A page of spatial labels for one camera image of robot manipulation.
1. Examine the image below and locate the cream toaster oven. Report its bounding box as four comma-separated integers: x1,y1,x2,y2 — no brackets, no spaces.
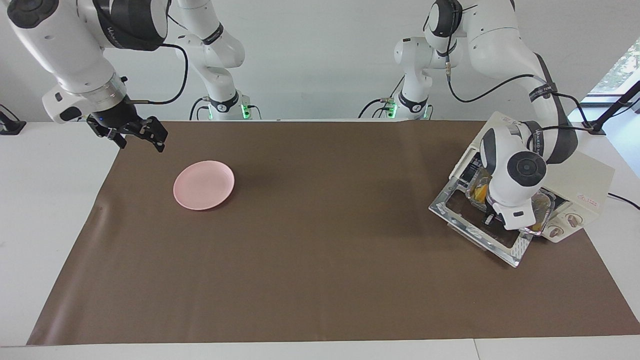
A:
428,111,616,268

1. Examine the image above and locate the silver foil tray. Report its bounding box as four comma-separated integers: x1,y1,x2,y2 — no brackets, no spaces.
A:
466,169,557,236

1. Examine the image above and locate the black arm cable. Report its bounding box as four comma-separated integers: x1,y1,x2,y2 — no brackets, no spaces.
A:
444,50,601,133
125,43,190,106

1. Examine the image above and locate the black pole stand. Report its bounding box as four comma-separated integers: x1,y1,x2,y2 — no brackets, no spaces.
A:
582,80,640,136

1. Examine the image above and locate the black oven power cable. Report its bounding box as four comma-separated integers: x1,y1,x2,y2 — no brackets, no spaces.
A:
607,192,640,211

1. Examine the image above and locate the black base cable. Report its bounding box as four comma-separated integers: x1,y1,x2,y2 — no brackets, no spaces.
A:
188,97,211,121
357,75,406,120

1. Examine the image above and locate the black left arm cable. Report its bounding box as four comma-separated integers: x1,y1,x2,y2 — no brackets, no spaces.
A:
444,50,601,133

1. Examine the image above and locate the brown table mat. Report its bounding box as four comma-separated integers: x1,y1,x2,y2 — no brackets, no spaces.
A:
26,120,640,346

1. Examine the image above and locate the pink round plate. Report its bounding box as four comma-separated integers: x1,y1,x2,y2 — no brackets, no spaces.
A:
173,160,236,211

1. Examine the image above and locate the window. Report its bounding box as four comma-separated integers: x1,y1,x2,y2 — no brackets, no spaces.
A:
589,40,640,97

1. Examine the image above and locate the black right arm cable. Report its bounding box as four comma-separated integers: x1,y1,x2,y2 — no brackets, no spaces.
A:
125,43,190,106

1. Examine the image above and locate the glass oven door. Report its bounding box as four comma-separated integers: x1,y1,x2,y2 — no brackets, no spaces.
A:
428,176,538,268

